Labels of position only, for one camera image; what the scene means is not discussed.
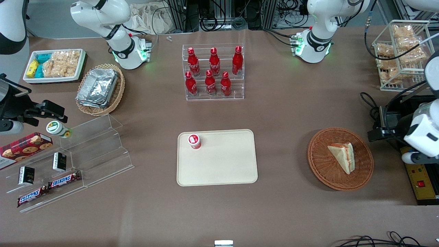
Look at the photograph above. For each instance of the Snickers chocolate bar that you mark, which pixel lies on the Snickers chocolate bar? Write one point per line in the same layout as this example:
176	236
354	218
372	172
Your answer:
64	180
32	196

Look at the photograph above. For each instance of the clear acrylic bottle rack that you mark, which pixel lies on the clear acrylic bottle rack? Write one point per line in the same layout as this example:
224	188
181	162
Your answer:
236	92

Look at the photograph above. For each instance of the triangle sandwich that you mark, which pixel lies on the triangle sandwich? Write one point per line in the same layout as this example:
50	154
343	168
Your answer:
341	157

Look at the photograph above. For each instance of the white cup with red lid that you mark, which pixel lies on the white cup with red lid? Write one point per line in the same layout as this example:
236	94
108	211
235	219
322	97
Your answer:
194	141

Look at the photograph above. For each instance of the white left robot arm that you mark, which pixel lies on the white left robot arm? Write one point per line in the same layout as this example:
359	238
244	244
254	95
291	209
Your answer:
319	32

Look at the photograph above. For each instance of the small black box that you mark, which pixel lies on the small black box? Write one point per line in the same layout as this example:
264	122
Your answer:
26	175
59	162

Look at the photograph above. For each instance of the teal snack pack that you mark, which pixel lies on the teal snack pack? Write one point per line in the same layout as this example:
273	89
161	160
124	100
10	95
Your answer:
44	58
39	71

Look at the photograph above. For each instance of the aluminium foil tray stack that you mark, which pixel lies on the aluminium foil tray stack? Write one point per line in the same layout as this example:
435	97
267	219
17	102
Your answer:
97	87

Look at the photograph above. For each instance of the beige plastic tray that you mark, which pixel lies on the beige plastic tray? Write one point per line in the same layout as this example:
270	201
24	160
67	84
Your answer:
219	164

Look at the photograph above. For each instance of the yellow control box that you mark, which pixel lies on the yellow control box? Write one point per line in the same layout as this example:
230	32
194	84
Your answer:
423	187

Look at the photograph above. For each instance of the white rectangular snack tray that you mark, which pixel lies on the white rectangular snack tray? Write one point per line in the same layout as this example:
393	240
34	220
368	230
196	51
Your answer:
55	79

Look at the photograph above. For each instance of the red tartan cookie box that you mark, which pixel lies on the red tartan cookie box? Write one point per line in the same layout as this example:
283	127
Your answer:
24	147

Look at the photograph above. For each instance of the clear acrylic tiered stand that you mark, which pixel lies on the clear acrylic tiered stand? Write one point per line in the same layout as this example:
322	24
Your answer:
103	151

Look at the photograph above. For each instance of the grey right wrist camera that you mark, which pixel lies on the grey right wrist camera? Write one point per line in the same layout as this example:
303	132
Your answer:
12	127

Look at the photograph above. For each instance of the clear rice cracker bag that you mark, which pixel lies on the clear rice cracker bag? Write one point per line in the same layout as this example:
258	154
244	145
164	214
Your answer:
49	68
68	61

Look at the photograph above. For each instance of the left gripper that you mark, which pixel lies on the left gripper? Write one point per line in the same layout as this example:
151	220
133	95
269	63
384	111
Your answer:
394	124

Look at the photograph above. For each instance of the small white connector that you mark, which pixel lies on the small white connector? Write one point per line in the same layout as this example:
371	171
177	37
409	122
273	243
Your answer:
169	38

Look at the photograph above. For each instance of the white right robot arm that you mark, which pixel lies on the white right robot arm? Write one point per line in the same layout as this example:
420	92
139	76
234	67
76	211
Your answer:
118	46

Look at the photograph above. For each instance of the red cola bottle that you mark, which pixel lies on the red cola bottle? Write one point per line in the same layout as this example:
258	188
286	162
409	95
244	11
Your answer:
210	84
237	61
191	85
214	63
193	63
225	85

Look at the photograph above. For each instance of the beige cloth bag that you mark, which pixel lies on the beige cloth bag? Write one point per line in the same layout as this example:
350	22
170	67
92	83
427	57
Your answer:
147	19

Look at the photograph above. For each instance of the oval light wicker basket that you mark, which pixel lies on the oval light wicker basket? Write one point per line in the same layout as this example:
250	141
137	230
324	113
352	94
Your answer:
118	94

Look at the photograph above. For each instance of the white bottle with green lid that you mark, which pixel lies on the white bottle with green lid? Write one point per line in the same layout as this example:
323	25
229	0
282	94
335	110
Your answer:
56	129

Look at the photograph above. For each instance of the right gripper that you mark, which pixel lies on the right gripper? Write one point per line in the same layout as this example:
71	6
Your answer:
14	105

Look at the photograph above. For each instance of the round brown wicker basket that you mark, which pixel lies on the round brown wicker basket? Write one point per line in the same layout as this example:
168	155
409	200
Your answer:
322	168

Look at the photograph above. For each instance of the yellow snack pack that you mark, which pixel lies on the yellow snack pack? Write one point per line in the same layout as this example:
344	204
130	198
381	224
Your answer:
32	68

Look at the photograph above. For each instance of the aluminium equipment rack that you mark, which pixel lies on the aluminium equipment rack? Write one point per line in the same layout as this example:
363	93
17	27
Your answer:
223	13

